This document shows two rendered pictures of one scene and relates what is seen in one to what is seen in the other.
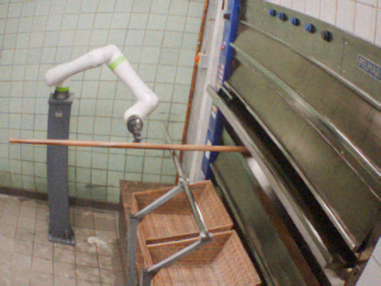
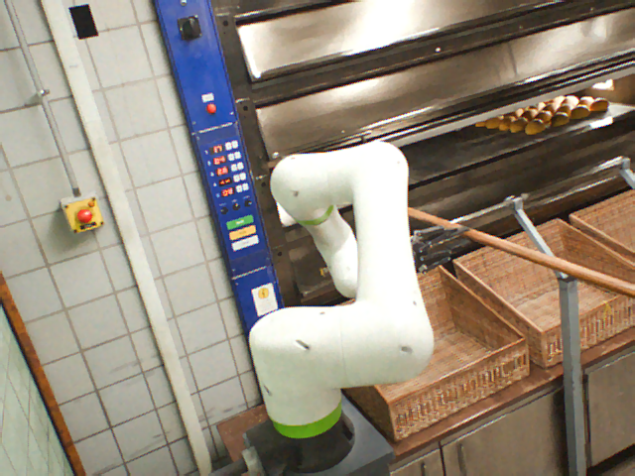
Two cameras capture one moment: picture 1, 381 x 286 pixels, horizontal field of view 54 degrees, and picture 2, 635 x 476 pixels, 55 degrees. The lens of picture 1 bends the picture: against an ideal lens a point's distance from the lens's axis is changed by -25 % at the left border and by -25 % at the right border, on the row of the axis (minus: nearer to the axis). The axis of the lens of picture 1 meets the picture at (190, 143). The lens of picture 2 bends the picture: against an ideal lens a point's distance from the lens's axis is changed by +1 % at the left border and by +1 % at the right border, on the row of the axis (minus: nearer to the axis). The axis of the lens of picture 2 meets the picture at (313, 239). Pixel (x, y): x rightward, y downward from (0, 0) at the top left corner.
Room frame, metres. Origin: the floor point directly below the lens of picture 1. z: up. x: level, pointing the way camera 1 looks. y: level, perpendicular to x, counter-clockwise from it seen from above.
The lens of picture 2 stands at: (2.87, 1.82, 1.91)
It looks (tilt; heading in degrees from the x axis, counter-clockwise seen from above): 21 degrees down; 265
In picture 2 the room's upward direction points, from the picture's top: 12 degrees counter-clockwise
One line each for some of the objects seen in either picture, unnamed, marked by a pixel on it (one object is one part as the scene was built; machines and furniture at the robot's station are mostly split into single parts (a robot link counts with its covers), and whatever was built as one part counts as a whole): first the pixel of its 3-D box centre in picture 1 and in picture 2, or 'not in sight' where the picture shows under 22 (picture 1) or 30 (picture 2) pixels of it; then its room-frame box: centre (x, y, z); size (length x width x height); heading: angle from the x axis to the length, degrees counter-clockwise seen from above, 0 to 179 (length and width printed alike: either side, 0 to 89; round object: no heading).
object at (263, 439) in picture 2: (62, 90); (281, 441); (2.91, 0.96, 1.23); 0.26 x 0.15 x 0.06; 15
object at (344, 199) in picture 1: (288, 126); (481, 70); (1.91, -0.40, 1.54); 1.79 x 0.11 x 0.19; 14
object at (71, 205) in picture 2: (202, 60); (83, 212); (3.35, 0.01, 1.46); 0.10 x 0.07 x 0.10; 14
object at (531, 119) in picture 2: not in sight; (527, 110); (1.46, -0.97, 1.21); 0.61 x 0.48 x 0.06; 104
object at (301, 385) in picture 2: (62, 77); (304, 366); (2.85, 0.95, 1.36); 0.16 x 0.13 x 0.19; 164
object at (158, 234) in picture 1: (178, 219); (419, 342); (2.40, 0.00, 0.72); 0.56 x 0.49 x 0.28; 15
